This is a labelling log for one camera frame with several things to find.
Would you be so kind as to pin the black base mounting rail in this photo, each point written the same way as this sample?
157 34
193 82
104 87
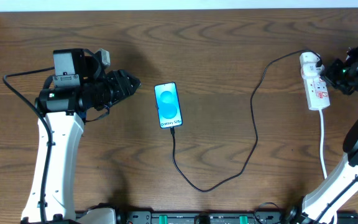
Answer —
103 212

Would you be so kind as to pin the white power strip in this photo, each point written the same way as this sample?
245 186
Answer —
315 87

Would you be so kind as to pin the white USB charger plug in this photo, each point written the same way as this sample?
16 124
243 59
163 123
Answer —
309 57

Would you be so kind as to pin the blue Galaxy smartphone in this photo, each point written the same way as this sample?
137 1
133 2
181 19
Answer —
168 105

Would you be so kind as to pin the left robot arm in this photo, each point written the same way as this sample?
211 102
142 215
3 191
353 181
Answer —
80 82

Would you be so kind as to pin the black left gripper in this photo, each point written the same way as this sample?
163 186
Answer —
115 90

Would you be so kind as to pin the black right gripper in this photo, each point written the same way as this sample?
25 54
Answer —
340 79

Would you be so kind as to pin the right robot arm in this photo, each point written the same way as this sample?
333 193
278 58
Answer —
321 205

